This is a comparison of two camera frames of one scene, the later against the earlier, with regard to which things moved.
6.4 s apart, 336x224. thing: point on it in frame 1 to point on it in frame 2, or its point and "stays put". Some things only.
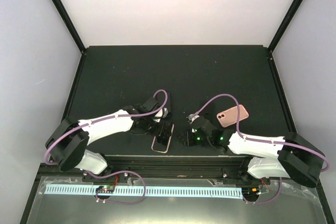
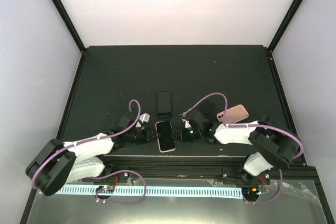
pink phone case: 229,117 stays put
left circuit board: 106,189 stays put
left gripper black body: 149,128 to 139,138
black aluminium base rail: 181,168 stays put
